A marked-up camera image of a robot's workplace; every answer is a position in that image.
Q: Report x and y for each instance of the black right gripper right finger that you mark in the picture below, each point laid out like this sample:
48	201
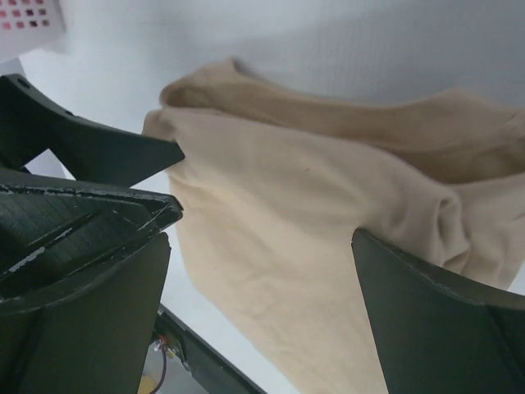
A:
436	331

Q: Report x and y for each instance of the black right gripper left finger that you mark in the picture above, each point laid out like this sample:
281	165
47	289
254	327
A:
89	332

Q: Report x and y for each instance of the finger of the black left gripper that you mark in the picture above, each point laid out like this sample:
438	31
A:
52	228
32	123

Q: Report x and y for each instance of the white plastic laundry basket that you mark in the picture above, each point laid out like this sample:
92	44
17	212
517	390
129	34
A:
28	24

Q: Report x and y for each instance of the beige t shirt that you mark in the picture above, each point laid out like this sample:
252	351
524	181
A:
274	184

